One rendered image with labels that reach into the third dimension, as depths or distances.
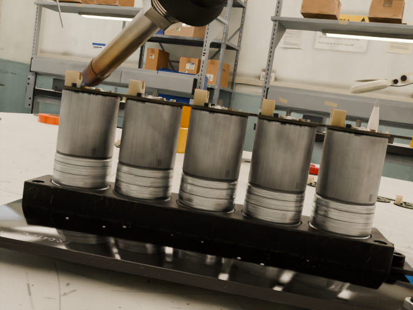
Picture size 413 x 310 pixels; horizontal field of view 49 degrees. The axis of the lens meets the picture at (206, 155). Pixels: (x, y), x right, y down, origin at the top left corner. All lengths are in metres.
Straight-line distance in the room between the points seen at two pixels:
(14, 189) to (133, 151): 0.11
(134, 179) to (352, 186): 0.09
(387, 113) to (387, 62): 2.21
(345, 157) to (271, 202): 0.03
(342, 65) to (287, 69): 0.55
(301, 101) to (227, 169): 2.38
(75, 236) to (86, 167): 0.04
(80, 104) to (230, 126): 0.06
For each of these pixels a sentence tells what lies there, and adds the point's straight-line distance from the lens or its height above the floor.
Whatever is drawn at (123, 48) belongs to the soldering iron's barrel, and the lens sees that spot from 0.16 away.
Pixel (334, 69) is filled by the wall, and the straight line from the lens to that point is 4.71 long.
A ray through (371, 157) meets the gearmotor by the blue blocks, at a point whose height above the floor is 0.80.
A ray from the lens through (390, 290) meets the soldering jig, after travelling 0.17.
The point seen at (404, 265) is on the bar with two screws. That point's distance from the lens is 0.20.
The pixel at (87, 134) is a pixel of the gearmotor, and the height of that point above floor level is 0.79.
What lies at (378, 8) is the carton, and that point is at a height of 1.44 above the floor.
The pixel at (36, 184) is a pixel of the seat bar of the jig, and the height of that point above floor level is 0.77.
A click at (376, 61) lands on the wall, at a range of 4.69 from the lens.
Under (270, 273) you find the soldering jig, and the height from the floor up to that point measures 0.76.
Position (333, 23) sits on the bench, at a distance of 2.62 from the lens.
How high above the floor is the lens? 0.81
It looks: 6 degrees down
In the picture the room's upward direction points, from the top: 8 degrees clockwise
